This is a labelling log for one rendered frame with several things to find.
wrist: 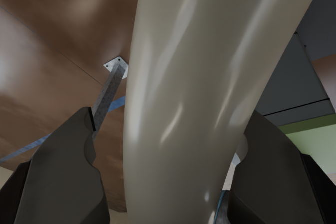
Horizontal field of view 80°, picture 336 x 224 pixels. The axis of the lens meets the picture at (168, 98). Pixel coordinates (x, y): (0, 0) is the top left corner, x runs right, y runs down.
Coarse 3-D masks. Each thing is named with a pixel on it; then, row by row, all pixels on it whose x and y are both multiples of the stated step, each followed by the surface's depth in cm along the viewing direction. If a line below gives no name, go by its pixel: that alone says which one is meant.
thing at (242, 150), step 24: (264, 120) 10; (240, 144) 10; (264, 144) 9; (288, 144) 9; (240, 168) 8; (264, 168) 8; (288, 168) 8; (240, 192) 7; (264, 192) 7; (288, 192) 7; (312, 192) 7; (240, 216) 7; (264, 216) 6; (288, 216) 6; (312, 216) 6
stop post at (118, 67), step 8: (120, 56) 163; (104, 64) 171; (112, 64) 170; (120, 64) 168; (112, 72) 165; (120, 72) 166; (112, 80) 156; (120, 80) 164; (104, 88) 153; (112, 88) 154; (104, 96) 145; (112, 96) 152; (96, 104) 143; (104, 104) 143; (96, 112) 136; (104, 112) 141; (96, 120) 134; (96, 128) 132
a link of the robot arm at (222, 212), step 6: (222, 192) 69; (228, 192) 68; (222, 198) 66; (228, 198) 66; (222, 204) 64; (222, 210) 63; (216, 216) 63; (222, 216) 62; (216, 222) 62; (222, 222) 62; (228, 222) 61
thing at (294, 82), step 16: (288, 48) 81; (304, 48) 77; (288, 64) 76; (304, 64) 72; (272, 80) 76; (288, 80) 72; (304, 80) 68; (272, 96) 72; (288, 96) 68; (304, 96) 65; (320, 96) 61; (272, 112) 68; (288, 112) 65; (304, 112) 62; (320, 112) 59
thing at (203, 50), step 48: (144, 0) 3; (192, 0) 3; (240, 0) 3; (288, 0) 3; (144, 48) 3; (192, 48) 3; (240, 48) 3; (144, 96) 4; (192, 96) 3; (240, 96) 3; (144, 144) 4; (192, 144) 4; (144, 192) 5; (192, 192) 4
